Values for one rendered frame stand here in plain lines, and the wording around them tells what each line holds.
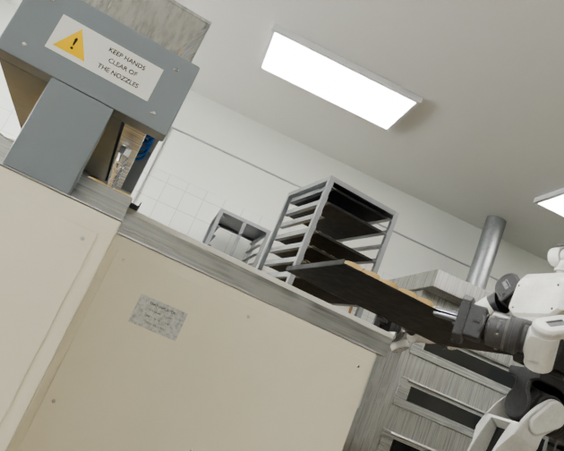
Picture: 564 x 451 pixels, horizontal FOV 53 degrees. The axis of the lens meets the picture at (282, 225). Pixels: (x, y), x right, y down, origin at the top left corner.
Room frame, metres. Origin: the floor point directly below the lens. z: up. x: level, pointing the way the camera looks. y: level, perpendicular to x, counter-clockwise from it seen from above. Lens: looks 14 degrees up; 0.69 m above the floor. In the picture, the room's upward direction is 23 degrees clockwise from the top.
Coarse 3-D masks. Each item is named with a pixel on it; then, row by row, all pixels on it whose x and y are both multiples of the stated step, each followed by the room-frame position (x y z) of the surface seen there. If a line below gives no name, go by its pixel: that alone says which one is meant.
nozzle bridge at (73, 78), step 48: (48, 0) 0.94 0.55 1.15; (0, 48) 0.94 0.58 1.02; (48, 48) 0.95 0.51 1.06; (96, 48) 0.97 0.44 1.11; (144, 48) 0.99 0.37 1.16; (48, 96) 0.96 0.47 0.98; (96, 96) 0.98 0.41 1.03; (144, 96) 1.00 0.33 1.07; (48, 144) 0.97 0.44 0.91; (96, 144) 1.01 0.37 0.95; (144, 144) 1.60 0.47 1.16
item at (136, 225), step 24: (144, 216) 1.23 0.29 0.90; (144, 240) 1.23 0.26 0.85; (168, 240) 1.25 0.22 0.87; (192, 240) 1.26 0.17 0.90; (192, 264) 1.27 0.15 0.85; (216, 264) 1.28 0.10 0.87; (240, 264) 1.29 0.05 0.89; (240, 288) 1.30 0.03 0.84; (264, 288) 1.31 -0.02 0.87; (288, 288) 1.33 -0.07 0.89; (312, 312) 1.35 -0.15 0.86; (336, 312) 1.37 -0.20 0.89; (360, 336) 1.39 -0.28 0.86; (384, 336) 1.41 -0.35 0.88
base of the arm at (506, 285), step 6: (504, 276) 1.96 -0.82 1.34; (510, 276) 1.93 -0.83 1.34; (516, 276) 1.91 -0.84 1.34; (498, 282) 1.97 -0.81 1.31; (504, 282) 1.94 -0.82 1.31; (510, 282) 1.91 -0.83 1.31; (516, 282) 1.89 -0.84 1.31; (498, 288) 1.95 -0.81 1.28; (504, 288) 1.92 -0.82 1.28; (510, 288) 1.90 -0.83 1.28; (498, 294) 1.94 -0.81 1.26; (504, 294) 1.91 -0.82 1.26; (510, 294) 1.89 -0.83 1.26; (504, 300) 1.91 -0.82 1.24; (510, 300) 1.90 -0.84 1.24
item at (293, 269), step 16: (304, 272) 1.61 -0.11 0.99; (320, 272) 1.52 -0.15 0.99; (336, 272) 1.44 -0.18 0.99; (352, 272) 1.36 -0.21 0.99; (336, 288) 1.65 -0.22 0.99; (352, 288) 1.56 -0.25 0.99; (368, 288) 1.47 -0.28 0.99; (384, 288) 1.39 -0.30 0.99; (368, 304) 1.69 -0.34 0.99; (384, 304) 1.59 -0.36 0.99; (400, 304) 1.50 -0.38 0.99; (416, 304) 1.42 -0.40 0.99; (400, 320) 1.73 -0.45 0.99; (416, 320) 1.62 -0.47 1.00; (432, 320) 1.53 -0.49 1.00; (448, 320) 1.45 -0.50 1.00; (432, 336) 1.77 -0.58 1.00; (448, 336) 1.67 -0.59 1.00; (496, 352) 1.59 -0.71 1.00
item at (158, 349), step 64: (128, 256) 1.22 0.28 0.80; (128, 320) 1.23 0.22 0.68; (192, 320) 1.27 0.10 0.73; (256, 320) 1.31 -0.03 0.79; (64, 384) 1.22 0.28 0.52; (128, 384) 1.25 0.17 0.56; (192, 384) 1.29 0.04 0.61; (256, 384) 1.32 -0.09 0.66; (320, 384) 1.36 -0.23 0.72; (64, 448) 1.23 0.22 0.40; (128, 448) 1.27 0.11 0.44; (192, 448) 1.30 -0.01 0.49; (256, 448) 1.34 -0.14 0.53; (320, 448) 1.38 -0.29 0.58
